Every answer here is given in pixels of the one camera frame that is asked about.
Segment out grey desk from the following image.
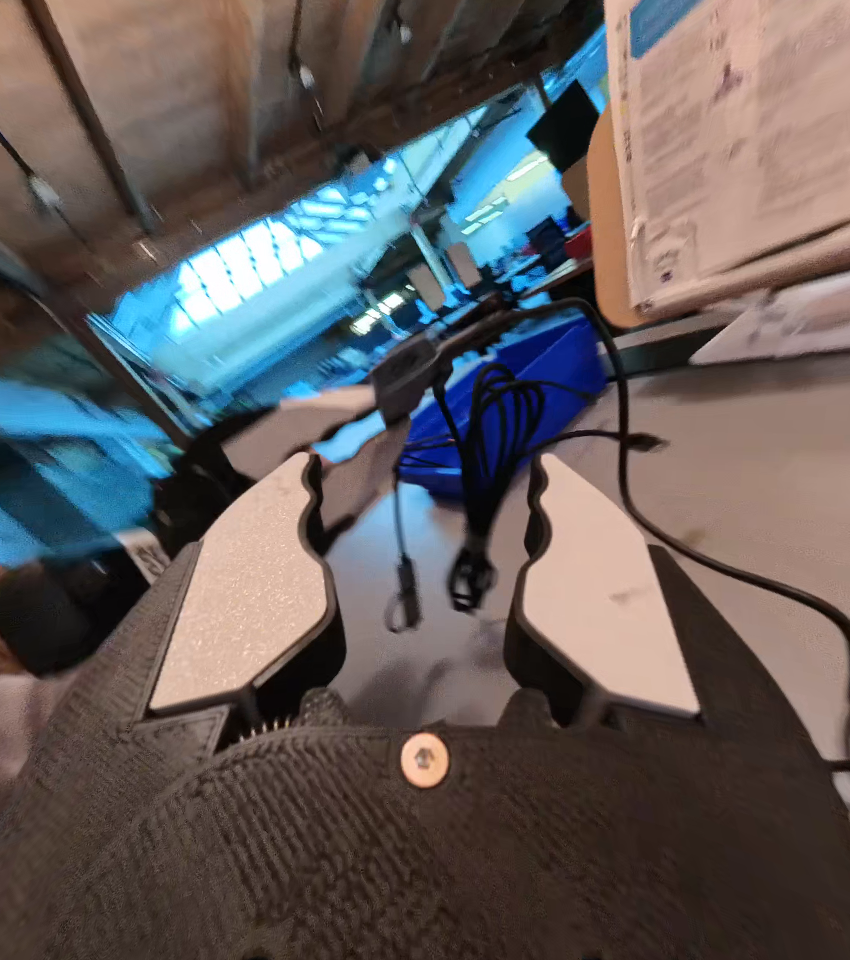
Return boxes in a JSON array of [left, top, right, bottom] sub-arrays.
[[316, 348, 850, 960]]

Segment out grey USB hub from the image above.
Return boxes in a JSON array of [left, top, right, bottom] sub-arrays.
[[371, 336, 442, 425]]

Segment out blue plastic bin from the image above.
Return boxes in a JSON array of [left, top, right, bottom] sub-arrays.
[[398, 315, 609, 500]]

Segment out printed paper sheets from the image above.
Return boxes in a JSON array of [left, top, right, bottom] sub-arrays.
[[605, 0, 850, 316]]

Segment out hanging beige panel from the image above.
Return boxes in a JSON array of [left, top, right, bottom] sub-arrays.
[[406, 264, 447, 312], [446, 241, 483, 290]]

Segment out white stand base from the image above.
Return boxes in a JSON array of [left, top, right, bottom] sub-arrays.
[[691, 258, 850, 369]]

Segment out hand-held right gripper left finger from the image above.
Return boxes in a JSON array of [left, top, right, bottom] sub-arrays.
[[146, 450, 347, 714]]

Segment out brown document board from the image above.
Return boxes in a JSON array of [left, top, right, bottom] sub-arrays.
[[588, 101, 850, 331]]

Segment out black cable bundle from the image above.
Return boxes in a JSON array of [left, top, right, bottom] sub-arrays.
[[387, 363, 606, 635]]

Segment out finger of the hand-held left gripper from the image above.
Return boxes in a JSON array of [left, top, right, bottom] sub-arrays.
[[222, 386, 378, 483], [318, 422, 412, 535]]

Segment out black monitor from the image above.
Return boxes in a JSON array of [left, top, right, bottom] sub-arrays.
[[526, 78, 603, 175]]

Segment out long black cable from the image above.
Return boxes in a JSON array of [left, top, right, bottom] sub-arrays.
[[462, 297, 850, 815]]

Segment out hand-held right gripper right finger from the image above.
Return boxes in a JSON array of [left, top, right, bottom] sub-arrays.
[[502, 452, 702, 725]]

